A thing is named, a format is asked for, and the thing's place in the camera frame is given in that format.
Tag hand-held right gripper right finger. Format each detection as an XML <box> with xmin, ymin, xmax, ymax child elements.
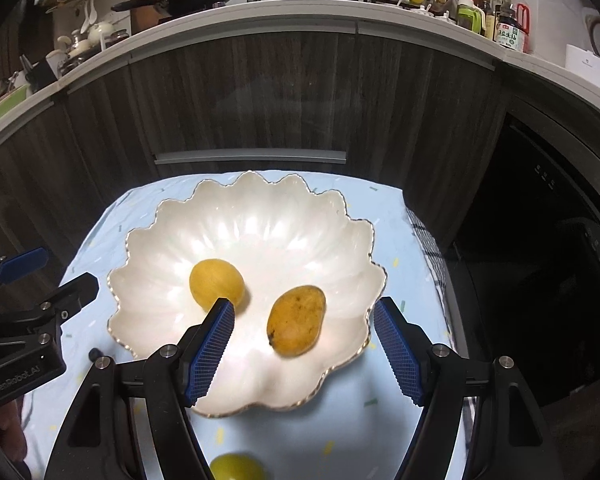
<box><xmin>372</xmin><ymin>296</ymin><xmax>556</xmax><ymax>480</ymax></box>

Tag dark wooden kitchen cabinet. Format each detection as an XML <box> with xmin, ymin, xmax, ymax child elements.
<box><xmin>0</xmin><ymin>30</ymin><xmax>511</xmax><ymax>311</ymax></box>

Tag light blue tablecloth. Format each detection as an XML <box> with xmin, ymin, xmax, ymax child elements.
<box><xmin>22</xmin><ymin>172</ymin><xmax>476</xmax><ymax>480</ymax></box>

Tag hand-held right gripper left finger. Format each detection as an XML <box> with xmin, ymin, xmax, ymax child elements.
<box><xmin>44</xmin><ymin>298</ymin><xmax>237</xmax><ymax>480</ymax></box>

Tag white box appliance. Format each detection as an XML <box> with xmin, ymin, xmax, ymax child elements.
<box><xmin>565</xmin><ymin>44</ymin><xmax>600</xmax><ymax>90</ymax></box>

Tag grey drawer handle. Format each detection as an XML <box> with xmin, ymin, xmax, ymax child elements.
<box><xmin>153</xmin><ymin>150</ymin><xmax>347</xmax><ymax>165</ymax></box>

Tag yellow mango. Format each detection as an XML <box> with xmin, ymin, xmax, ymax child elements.
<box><xmin>266</xmin><ymin>285</ymin><xmax>327</xmax><ymax>358</ymax></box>

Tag large soy sauce bottle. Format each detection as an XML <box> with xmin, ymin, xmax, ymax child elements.
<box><xmin>497</xmin><ymin>0</ymin><xmax>532</xmax><ymax>54</ymax></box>

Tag green apple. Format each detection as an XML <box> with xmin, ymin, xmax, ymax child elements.
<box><xmin>210</xmin><ymin>452</ymin><xmax>267</xmax><ymax>480</ymax></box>

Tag white cup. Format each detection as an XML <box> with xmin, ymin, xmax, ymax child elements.
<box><xmin>45</xmin><ymin>49</ymin><xmax>69</xmax><ymax>79</ymax></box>

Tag white spoons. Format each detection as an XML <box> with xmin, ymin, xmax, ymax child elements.
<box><xmin>80</xmin><ymin>0</ymin><xmax>99</xmax><ymax>34</ymax></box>

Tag black built-in appliance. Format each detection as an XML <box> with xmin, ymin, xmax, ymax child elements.
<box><xmin>450</xmin><ymin>95</ymin><xmax>600</xmax><ymax>411</ymax></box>

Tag green pitcher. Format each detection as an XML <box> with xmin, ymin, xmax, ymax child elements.
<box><xmin>456</xmin><ymin>0</ymin><xmax>484</xmax><ymax>34</ymax></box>

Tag yellow lemon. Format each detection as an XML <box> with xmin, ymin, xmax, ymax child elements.
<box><xmin>189</xmin><ymin>258</ymin><xmax>246</xmax><ymax>313</ymax></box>

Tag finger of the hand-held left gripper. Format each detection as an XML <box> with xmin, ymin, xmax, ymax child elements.
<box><xmin>0</xmin><ymin>272</ymin><xmax>100</xmax><ymax>341</ymax></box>
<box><xmin>0</xmin><ymin>247</ymin><xmax>51</xmax><ymax>291</ymax></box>

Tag black utensil holder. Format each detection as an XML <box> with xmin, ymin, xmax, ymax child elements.
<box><xmin>24</xmin><ymin>57</ymin><xmax>59</xmax><ymax>94</ymax></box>

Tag white scalloped bowl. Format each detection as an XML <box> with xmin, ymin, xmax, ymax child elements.
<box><xmin>106</xmin><ymin>170</ymin><xmax>387</xmax><ymax>418</ymax></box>

